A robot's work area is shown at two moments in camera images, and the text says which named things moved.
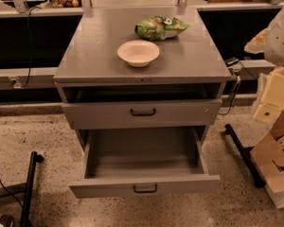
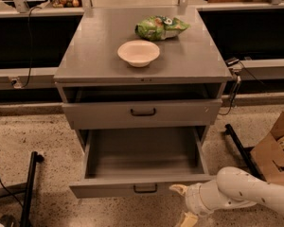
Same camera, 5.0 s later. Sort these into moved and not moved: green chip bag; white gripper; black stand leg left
Moved: white gripper
Not moved: green chip bag; black stand leg left
